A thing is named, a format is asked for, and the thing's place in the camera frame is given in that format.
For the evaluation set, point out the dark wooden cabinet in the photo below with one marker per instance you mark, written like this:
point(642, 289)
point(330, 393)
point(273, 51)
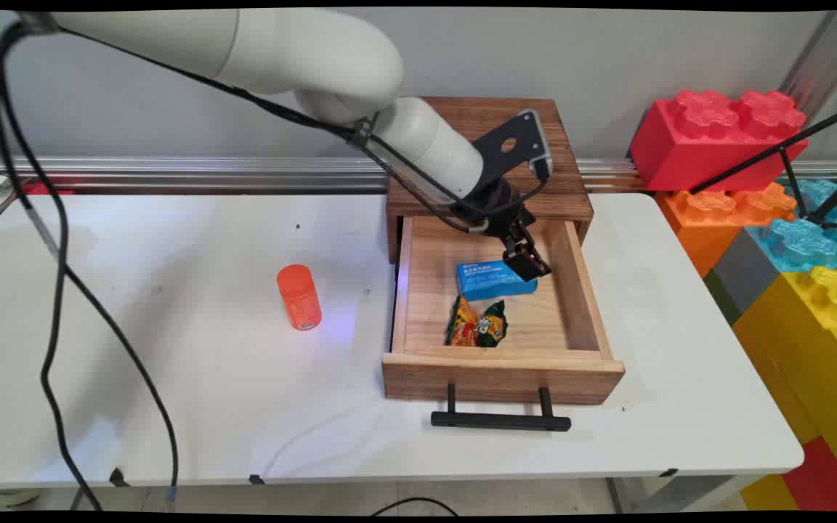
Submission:
point(564, 189)

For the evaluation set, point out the flat red toy brick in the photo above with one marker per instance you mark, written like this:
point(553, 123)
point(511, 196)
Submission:
point(822, 479)

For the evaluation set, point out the yellow green snack bag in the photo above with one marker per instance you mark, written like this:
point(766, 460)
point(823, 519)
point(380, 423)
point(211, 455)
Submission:
point(473, 327)

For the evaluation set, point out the aluminium frame post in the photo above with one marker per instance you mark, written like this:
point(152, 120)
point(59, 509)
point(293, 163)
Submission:
point(825, 58)

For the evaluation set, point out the big red toy brick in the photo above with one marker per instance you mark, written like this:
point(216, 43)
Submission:
point(687, 152)

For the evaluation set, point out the small yellow toy brick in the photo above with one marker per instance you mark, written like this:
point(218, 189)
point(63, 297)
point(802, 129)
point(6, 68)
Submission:
point(767, 495)

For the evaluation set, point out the blue cardboard box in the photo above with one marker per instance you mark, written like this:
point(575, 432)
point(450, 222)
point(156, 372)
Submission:
point(487, 283)

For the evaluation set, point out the big orange toy brick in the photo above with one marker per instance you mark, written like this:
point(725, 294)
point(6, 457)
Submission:
point(702, 225)

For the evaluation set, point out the black tripod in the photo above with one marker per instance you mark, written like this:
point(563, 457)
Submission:
point(782, 148)

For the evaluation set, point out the orange plastic bottle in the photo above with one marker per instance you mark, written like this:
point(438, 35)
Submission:
point(301, 301)

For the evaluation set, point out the aluminium rail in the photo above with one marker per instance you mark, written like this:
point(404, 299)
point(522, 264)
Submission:
point(171, 174)

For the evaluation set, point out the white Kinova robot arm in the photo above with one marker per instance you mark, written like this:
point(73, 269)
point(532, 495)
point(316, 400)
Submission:
point(317, 51)

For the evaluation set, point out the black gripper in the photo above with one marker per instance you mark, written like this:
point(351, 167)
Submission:
point(495, 202)

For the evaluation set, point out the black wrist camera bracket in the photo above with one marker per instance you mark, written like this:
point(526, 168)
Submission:
point(514, 145)

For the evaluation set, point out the big blue toy brick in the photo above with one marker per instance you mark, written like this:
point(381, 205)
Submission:
point(803, 243)

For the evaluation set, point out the big yellow toy brick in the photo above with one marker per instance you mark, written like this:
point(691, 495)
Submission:
point(811, 349)

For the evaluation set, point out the big grey toy brick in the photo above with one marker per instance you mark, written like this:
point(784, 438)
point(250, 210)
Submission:
point(742, 276)

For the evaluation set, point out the light wooden drawer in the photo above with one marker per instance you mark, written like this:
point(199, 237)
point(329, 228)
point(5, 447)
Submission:
point(498, 378)

